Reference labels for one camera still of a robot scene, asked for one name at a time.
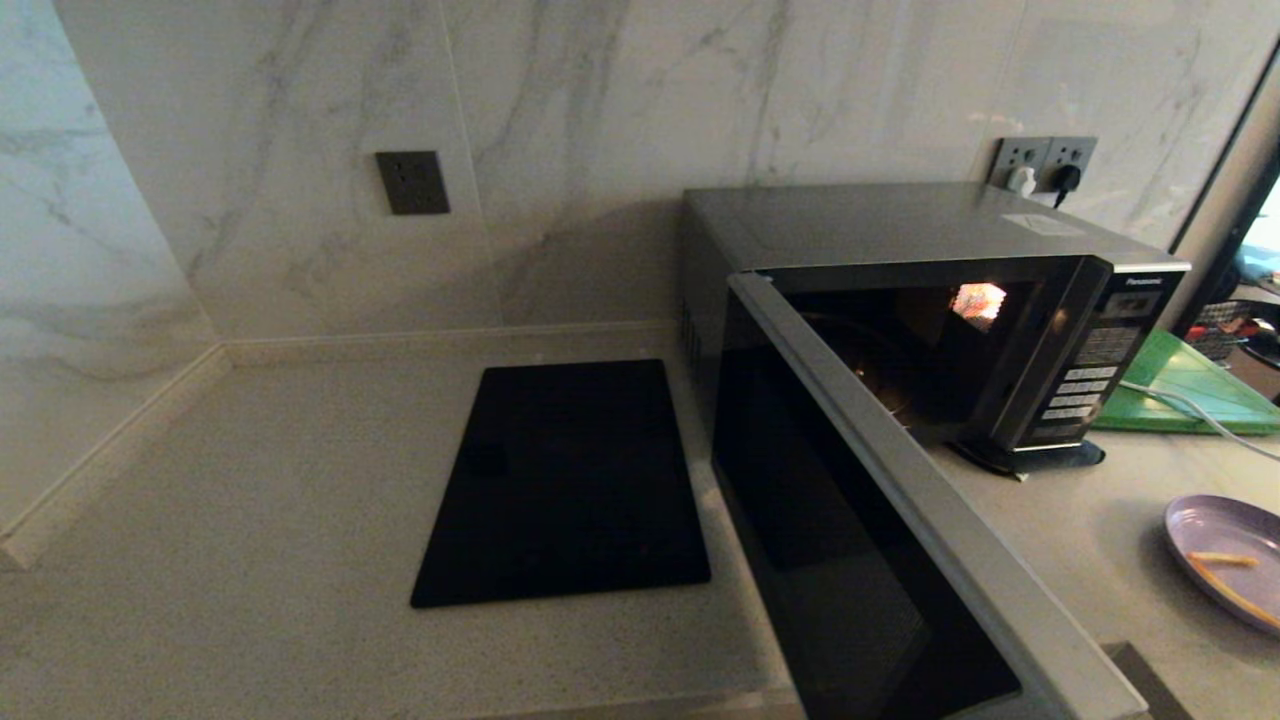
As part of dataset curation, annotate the black glass microwave door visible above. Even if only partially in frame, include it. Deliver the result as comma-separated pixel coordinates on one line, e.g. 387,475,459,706
712,272,1151,720

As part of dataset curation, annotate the purple plate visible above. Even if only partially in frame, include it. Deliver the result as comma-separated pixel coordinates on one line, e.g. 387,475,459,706
1163,495,1280,638

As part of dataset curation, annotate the black induction cooktop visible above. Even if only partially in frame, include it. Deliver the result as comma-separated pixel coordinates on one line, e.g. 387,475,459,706
411,359,712,608

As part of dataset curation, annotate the green cutting board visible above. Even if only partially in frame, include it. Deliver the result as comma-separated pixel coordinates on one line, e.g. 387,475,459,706
1095,330,1280,435

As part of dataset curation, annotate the single grey wall socket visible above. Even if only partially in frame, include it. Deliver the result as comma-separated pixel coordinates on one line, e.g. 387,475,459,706
376,151,452,216

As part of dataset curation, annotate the grey paired wall socket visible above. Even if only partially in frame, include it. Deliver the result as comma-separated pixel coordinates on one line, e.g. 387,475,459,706
1042,136,1099,195
990,138,1053,193

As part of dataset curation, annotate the white power cable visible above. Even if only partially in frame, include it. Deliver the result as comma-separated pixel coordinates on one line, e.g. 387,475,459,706
1120,380,1280,463

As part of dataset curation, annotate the black wire basket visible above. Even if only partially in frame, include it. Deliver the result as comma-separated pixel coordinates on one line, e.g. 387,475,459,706
1190,300,1280,361

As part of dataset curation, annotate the black window frame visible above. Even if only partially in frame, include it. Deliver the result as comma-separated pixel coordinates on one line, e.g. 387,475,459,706
1168,40,1280,336

